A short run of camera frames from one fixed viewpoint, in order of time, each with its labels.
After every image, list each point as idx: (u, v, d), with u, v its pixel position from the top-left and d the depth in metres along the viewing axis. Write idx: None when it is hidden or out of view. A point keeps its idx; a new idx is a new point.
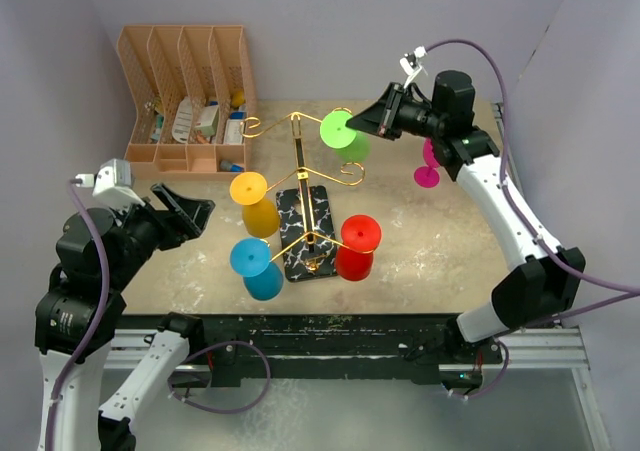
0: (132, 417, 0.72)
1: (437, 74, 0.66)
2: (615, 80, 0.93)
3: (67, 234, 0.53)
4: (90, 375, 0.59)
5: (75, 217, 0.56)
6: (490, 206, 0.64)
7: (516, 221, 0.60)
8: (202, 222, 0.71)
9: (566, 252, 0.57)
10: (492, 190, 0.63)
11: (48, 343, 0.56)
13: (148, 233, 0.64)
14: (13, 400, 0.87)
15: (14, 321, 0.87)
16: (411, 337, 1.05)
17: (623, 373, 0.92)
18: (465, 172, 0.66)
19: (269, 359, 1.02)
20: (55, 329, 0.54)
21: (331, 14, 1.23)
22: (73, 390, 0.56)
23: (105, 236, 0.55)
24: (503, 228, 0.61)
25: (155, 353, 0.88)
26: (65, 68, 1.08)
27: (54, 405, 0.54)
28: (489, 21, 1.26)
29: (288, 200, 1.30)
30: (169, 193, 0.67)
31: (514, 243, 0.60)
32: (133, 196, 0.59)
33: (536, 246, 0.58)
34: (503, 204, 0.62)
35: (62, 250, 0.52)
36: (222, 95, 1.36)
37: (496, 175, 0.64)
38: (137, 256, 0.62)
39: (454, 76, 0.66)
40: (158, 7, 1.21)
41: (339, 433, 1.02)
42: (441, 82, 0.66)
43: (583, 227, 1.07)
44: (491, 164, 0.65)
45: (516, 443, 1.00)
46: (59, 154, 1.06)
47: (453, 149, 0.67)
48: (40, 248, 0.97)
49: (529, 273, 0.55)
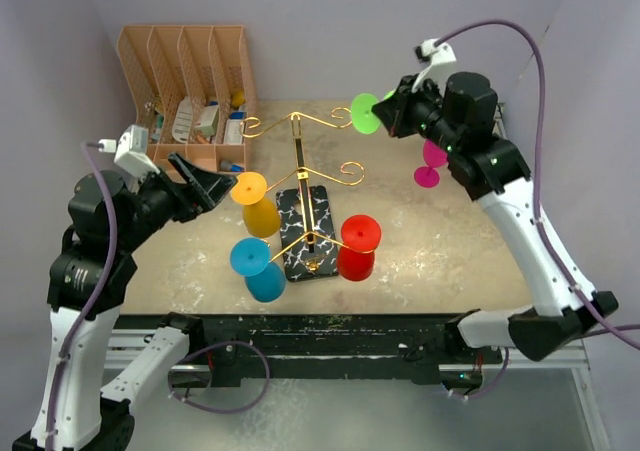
0: (132, 398, 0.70)
1: (449, 80, 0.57)
2: (615, 80, 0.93)
3: (78, 195, 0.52)
4: (102, 335, 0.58)
5: (86, 177, 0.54)
6: (521, 243, 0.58)
7: (552, 266, 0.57)
8: (219, 195, 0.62)
9: (602, 301, 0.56)
10: (524, 226, 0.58)
11: (60, 300, 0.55)
13: (162, 204, 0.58)
14: (13, 400, 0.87)
15: (13, 321, 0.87)
16: (411, 337, 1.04)
17: (624, 374, 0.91)
18: (494, 202, 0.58)
19: (269, 359, 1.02)
20: (69, 285, 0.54)
21: (331, 14, 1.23)
22: (82, 348, 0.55)
23: (115, 197, 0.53)
24: (538, 272, 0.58)
25: (156, 345, 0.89)
26: (65, 67, 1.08)
27: (62, 362, 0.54)
28: (489, 21, 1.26)
29: (287, 200, 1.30)
30: (184, 162, 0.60)
31: (549, 290, 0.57)
32: (148, 163, 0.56)
33: (571, 294, 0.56)
34: (536, 241, 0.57)
35: (74, 211, 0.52)
36: (222, 95, 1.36)
37: (528, 205, 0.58)
38: (148, 225, 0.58)
39: (468, 79, 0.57)
40: (158, 7, 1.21)
41: (339, 433, 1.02)
42: (453, 88, 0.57)
43: (583, 227, 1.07)
44: (523, 191, 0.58)
45: (516, 443, 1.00)
46: (59, 154, 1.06)
47: (477, 170, 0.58)
48: (40, 248, 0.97)
49: (566, 327, 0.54)
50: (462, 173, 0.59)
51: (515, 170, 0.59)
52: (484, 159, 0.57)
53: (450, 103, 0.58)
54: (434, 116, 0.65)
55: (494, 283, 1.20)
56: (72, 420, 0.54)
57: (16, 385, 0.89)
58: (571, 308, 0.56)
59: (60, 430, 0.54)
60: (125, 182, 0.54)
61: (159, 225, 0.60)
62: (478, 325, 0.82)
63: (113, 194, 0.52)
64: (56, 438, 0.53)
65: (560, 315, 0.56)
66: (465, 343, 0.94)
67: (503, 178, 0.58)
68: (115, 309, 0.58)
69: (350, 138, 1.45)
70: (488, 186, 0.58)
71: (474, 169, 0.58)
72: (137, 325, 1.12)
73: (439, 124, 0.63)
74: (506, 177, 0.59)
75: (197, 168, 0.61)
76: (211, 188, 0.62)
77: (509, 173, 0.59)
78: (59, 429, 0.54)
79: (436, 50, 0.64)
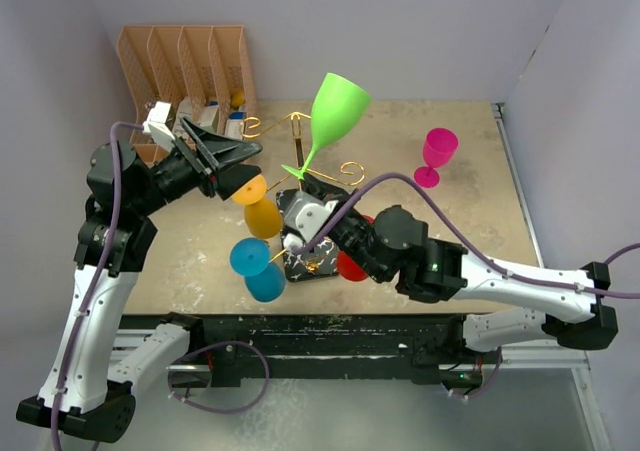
0: (133, 381, 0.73)
1: (383, 240, 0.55)
2: (615, 80, 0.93)
3: (95, 167, 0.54)
4: (121, 297, 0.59)
5: (100, 150, 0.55)
6: (517, 297, 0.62)
7: (550, 290, 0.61)
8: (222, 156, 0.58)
9: (600, 274, 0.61)
10: (506, 288, 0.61)
11: (87, 258, 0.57)
13: (177, 170, 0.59)
14: (13, 399, 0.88)
15: (14, 321, 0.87)
16: (411, 338, 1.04)
17: (627, 375, 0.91)
18: (470, 290, 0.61)
19: (269, 359, 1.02)
20: (97, 244, 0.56)
21: (331, 14, 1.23)
22: (101, 306, 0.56)
23: (128, 169, 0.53)
24: (544, 301, 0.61)
25: (157, 337, 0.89)
26: (65, 68, 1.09)
27: (80, 318, 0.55)
28: (489, 21, 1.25)
29: (287, 200, 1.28)
30: (195, 129, 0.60)
31: (568, 307, 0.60)
32: (167, 133, 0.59)
33: (582, 294, 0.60)
34: (522, 288, 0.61)
35: (94, 183, 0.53)
36: (222, 95, 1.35)
37: (490, 269, 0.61)
38: (165, 194, 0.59)
39: (391, 219, 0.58)
40: (159, 7, 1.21)
41: (339, 433, 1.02)
42: (387, 241, 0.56)
43: (584, 227, 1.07)
44: (476, 270, 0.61)
45: (516, 444, 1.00)
46: (59, 154, 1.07)
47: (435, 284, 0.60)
48: (40, 248, 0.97)
49: (610, 323, 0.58)
50: (423, 294, 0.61)
51: (451, 255, 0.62)
52: (434, 276, 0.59)
53: (388, 253, 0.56)
54: (355, 242, 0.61)
55: None
56: (82, 379, 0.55)
57: (16, 384, 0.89)
58: (594, 305, 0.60)
59: (69, 389, 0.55)
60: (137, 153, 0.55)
61: (177, 195, 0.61)
62: (488, 332, 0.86)
63: (126, 165, 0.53)
64: (64, 397, 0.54)
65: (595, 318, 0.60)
66: (462, 352, 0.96)
67: (454, 270, 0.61)
68: (134, 273, 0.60)
69: (350, 139, 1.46)
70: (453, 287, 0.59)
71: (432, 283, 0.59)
72: (137, 325, 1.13)
73: (362, 251, 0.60)
74: (452, 270, 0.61)
75: (206, 132, 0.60)
76: (221, 151, 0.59)
77: (451, 263, 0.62)
78: (68, 388, 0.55)
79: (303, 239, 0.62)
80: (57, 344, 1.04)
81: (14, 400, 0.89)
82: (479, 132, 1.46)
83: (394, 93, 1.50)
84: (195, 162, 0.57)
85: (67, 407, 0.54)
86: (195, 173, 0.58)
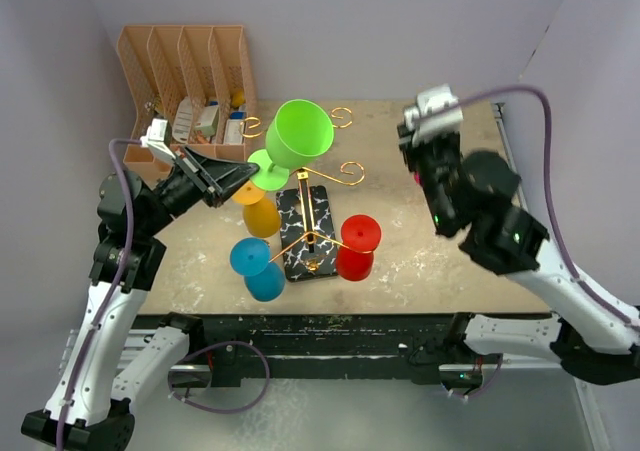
0: (132, 398, 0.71)
1: (470, 176, 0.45)
2: (615, 80, 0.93)
3: (104, 198, 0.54)
4: (132, 312, 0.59)
5: (106, 180, 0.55)
6: (573, 306, 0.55)
7: (605, 314, 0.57)
8: (226, 182, 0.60)
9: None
10: (571, 289, 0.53)
11: (101, 275, 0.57)
13: (181, 188, 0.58)
14: (13, 400, 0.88)
15: (14, 321, 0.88)
16: (412, 337, 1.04)
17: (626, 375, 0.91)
18: (535, 278, 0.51)
19: (269, 360, 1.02)
20: (112, 263, 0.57)
21: (332, 15, 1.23)
22: (113, 320, 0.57)
23: (137, 198, 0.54)
24: (594, 326, 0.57)
25: (156, 345, 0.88)
26: (65, 67, 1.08)
27: (92, 331, 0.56)
28: (489, 22, 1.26)
29: (287, 200, 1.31)
30: (194, 155, 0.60)
31: (609, 334, 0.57)
32: (167, 151, 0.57)
33: (626, 328, 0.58)
34: (583, 300, 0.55)
35: (105, 213, 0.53)
36: (222, 95, 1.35)
37: (563, 266, 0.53)
38: (170, 212, 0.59)
39: (477, 159, 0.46)
40: (159, 7, 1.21)
41: (339, 433, 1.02)
42: (472, 180, 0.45)
43: (584, 225, 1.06)
44: (551, 254, 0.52)
45: (516, 444, 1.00)
46: (60, 154, 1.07)
47: (510, 252, 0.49)
48: (40, 249, 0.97)
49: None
50: (489, 256, 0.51)
51: (534, 234, 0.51)
52: (508, 241, 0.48)
53: (471, 195, 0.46)
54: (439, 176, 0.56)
55: (495, 284, 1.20)
56: (90, 392, 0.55)
57: (17, 384, 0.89)
58: (635, 343, 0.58)
59: (76, 402, 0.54)
60: (143, 182, 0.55)
61: (184, 211, 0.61)
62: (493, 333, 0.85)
63: (134, 195, 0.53)
64: (70, 410, 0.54)
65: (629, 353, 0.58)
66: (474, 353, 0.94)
67: (530, 250, 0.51)
68: (145, 291, 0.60)
69: (350, 139, 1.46)
70: (524, 266, 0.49)
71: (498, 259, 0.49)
72: (137, 325, 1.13)
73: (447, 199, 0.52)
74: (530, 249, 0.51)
75: (208, 158, 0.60)
76: (223, 175, 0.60)
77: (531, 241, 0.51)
78: (75, 401, 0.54)
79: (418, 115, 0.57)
80: (56, 344, 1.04)
81: (15, 399, 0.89)
82: (479, 133, 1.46)
83: (395, 93, 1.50)
84: (196, 178, 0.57)
85: (72, 419, 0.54)
86: (197, 189, 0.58)
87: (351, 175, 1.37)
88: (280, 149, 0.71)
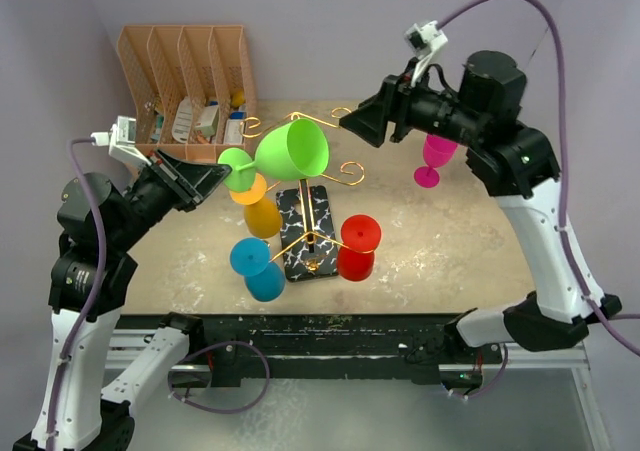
0: (132, 400, 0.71)
1: (467, 62, 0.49)
2: (616, 80, 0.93)
3: (67, 203, 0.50)
4: (103, 335, 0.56)
5: (70, 184, 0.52)
6: (542, 253, 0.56)
7: (569, 276, 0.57)
8: (208, 187, 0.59)
9: (609, 306, 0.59)
10: (550, 236, 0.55)
11: (62, 302, 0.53)
13: (157, 197, 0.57)
14: (14, 400, 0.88)
15: (15, 322, 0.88)
16: (412, 338, 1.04)
17: (626, 374, 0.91)
18: (520, 206, 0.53)
19: (269, 360, 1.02)
20: (70, 287, 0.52)
21: (332, 15, 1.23)
22: (83, 350, 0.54)
23: (104, 203, 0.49)
24: (551, 283, 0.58)
25: (156, 345, 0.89)
26: (64, 67, 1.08)
27: (63, 364, 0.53)
28: (489, 22, 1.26)
29: (287, 200, 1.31)
30: (169, 158, 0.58)
31: (561, 297, 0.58)
32: (139, 155, 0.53)
33: (582, 301, 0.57)
34: (555, 250, 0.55)
35: (67, 220, 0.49)
36: (222, 95, 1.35)
37: (554, 211, 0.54)
38: (143, 221, 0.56)
39: (481, 58, 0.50)
40: (159, 7, 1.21)
41: (338, 433, 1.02)
42: (472, 66, 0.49)
43: (584, 224, 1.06)
44: (550, 194, 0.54)
45: (516, 444, 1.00)
46: (61, 155, 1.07)
47: (503, 159, 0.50)
48: (40, 249, 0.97)
49: (571, 332, 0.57)
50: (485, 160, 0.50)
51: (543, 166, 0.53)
52: (511, 151, 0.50)
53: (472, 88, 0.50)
54: (447, 111, 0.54)
55: (495, 284, 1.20)
56: (72, 421, 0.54)
57: (19, 386, 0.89)
58: (582, 315, 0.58)
59: (60, 431, 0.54)
60: (114, 186, 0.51)
61: (157, 219, 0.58)
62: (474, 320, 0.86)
63: (101, 200, 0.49)
64: (56, 440, 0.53)
65: (570, 324, 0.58)
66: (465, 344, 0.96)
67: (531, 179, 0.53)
68: (114, 311, 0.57)
69: (350, 139, 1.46)
70: (515, 189, 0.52)
71: (491, 176, 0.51)
72: (138, 325, 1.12)
73: (458, 118, 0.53)
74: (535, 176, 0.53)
75: (183, 162, 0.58)
76: (199, 180, 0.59)
77: (538, 174, 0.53)
78: (59, 430, 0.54)
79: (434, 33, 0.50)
80: None
81: (16, 400, 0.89)
82: None
83: None
84: (177, 187, 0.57)
85: (60, 449, 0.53)
86: (178, 197, 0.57)
87: (351, 175, 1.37)
88: (284, 164, 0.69)
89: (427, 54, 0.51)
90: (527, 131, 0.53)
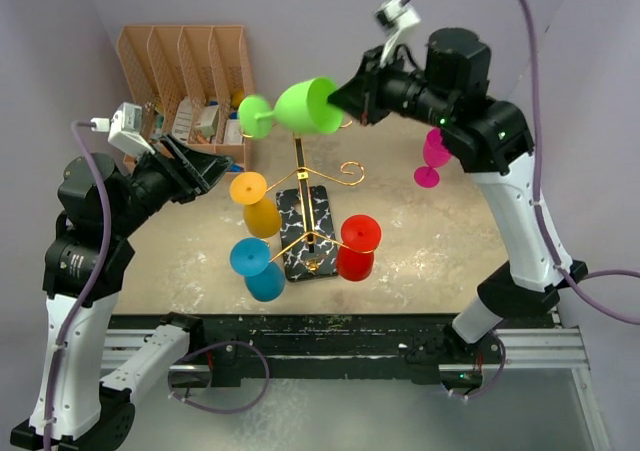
0: (133, 387, 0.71)
1: (429, 42, 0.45)
2: (613, 80, 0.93)
3: (69, 180, 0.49)
4: (100, 321, 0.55)
5: (74, 161, 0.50)
6: (515, 227, 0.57)
7: (543, 247, 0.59)
8: (213, 178, 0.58)
9: (577, 274, 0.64)
10: (524, 210, 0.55)
11: (56, 287, 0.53)
13: (158, 186, 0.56)
14: (14, 399, 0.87)
15: (15, 320, 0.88)
16: (411, 338, 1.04)
17: (624, 374, 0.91)
18: (495, 182, 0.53)
19: (269, 360, 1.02)
20: (64, 271, 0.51)
21: (332, 15, 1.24)
22: (79, 336, 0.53)
23: (106, 181, 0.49)
24: (527, 255, 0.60)
25: (157, 341, 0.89)
26: (65, 67, 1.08)
27: (59, 350, 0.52)
28: (487, 23, 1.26)
29: (287, 200, 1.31)
30: (176, 143, 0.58)
31: (534, 267, 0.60)
32: (143, 144, 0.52)
33: (553, 270, 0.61)
34: (530, 225, 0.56)
35: (67, 197, 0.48)
36: (222, 95, 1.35)
37: (529, 186, 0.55)
38: (143, 207, 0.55)
39: (446, 34, 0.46)
40: (159, 7, 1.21)
41: (338, 433, 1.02)
42: (434, 46, 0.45)
43: (582, 224, 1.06)
44: (525, 171, 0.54)
45: (516, 444, 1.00)
46: (61, 154, 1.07)
47: (477, 137, 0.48)
48: (40, 248, 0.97)
49: (545, 300, 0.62)
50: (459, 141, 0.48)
51: (517, 140, 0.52)
52: (485, 127, 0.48)
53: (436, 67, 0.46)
54: (415, 90, 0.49)
55: None
56: (69, 409, 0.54)
57: (19, 384, 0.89)
58: (553, 283, 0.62)
59: (58, 418, 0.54)
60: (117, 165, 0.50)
61: (156, 207, 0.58)
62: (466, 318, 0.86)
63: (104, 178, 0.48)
64: (55, 426, 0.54)
65: (543, 292, 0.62)
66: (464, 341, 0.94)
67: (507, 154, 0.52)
68: (111, 297, 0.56)
69: (349, 139, 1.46)
70: (492, 166, 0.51)
71: (468, 155, 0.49)
72: (138, 324, 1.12)
73: (427, 98, 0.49)
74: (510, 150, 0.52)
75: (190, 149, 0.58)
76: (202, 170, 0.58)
77: (513, 148, 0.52)
78: (58, 417, 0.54)
79: (403, 10, 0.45)
80: None
81: (16, 400, 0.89)
82: None
83: None
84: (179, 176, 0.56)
85: (58, 435, 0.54)
86: (179, 185, 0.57)
87: (351, 175, 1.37)
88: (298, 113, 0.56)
89: (396, 33, 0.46)
90: (498, 103, 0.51)
